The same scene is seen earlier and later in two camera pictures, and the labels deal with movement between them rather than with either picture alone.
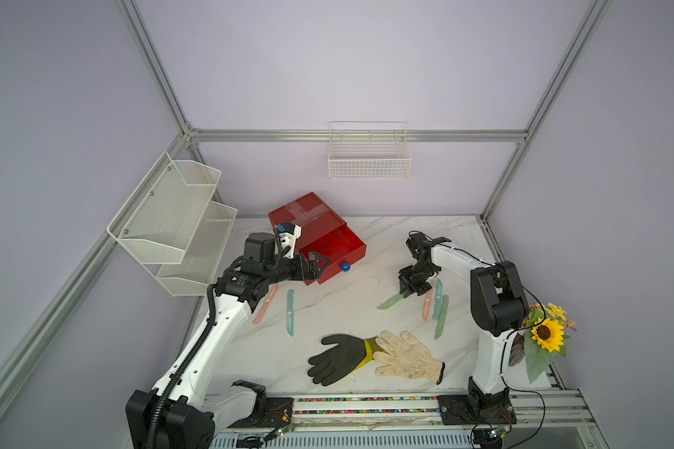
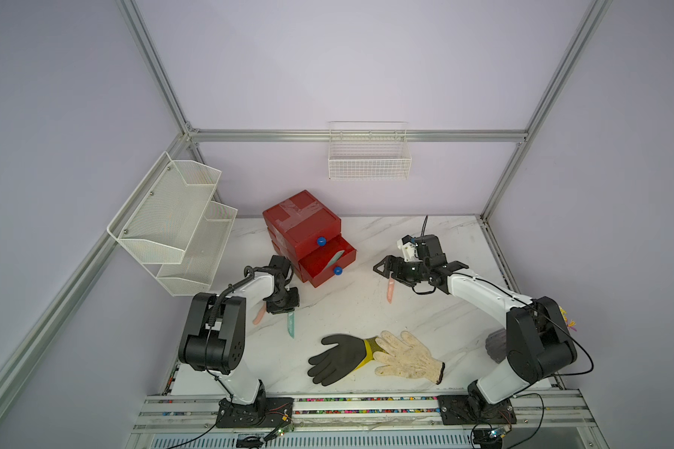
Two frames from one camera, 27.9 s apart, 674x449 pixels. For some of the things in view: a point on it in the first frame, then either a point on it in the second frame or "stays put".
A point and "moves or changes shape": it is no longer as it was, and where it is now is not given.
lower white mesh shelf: x=192 y=277 stays put
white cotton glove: x=406 y=356 stays put
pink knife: x=269 y=298 stays put
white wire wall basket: x=369 y=151 stays put
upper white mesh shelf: x=157 y=220 stays put
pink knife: x=427 y=301 to x=390 y=288
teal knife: x=439 y=285 to x=336 y=256
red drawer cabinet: x=323 y=231 moves or changes shape
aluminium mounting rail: x=543 y=419 stays put
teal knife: x=290 y=312 stays put
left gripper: x=302 y=275 to x=294 y=302
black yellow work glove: x=347 y=354 stays put
